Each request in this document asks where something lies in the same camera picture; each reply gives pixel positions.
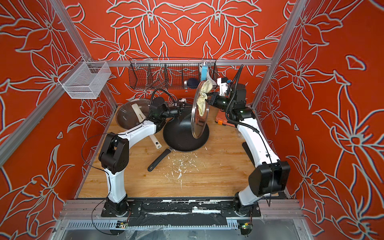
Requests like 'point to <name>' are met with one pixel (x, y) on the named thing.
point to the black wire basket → (172, 73)
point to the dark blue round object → (192, 83)
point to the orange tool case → (221, 118)
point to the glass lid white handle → (139, 114)
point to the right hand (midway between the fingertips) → (199, 95)
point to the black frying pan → (188, 132)
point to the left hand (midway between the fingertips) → (196, 108)
